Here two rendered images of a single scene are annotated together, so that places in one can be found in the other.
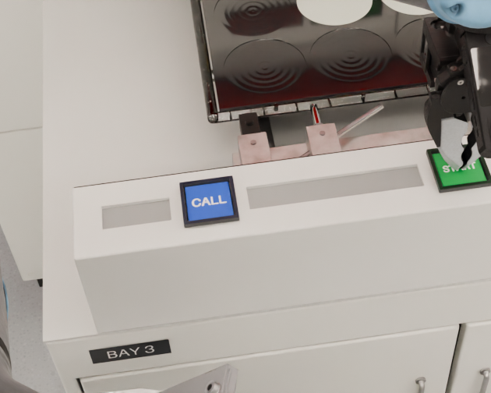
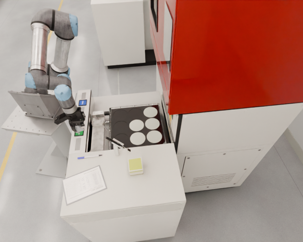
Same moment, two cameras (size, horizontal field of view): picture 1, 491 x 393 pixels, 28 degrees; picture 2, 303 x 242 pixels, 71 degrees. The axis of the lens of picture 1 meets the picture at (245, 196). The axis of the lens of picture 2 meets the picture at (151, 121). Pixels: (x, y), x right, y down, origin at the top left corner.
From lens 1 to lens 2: 1.52 m
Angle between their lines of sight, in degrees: 52
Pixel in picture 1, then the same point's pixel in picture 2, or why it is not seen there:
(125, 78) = (132, 103)
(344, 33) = (126, 126)
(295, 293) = not seen: hidden behind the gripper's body
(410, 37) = (123, 136)
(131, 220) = (83, 95)
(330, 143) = (98, 122)
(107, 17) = (149, 100)
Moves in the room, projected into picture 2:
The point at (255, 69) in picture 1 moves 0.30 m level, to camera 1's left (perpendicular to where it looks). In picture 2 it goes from (119, 113) to (121, 85)
